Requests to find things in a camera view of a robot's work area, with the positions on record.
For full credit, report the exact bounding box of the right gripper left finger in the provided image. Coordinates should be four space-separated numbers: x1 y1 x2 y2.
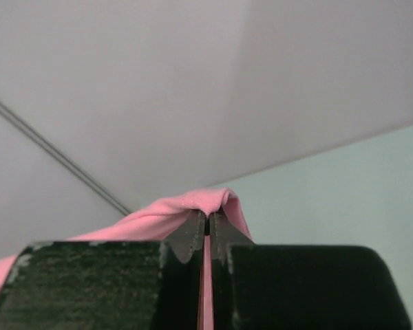
0 210 206 329

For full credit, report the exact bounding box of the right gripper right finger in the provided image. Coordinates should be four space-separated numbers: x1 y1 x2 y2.
209 211 412 329

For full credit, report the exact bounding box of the pink t shirt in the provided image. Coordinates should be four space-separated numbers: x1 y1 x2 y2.
0 188 253 329

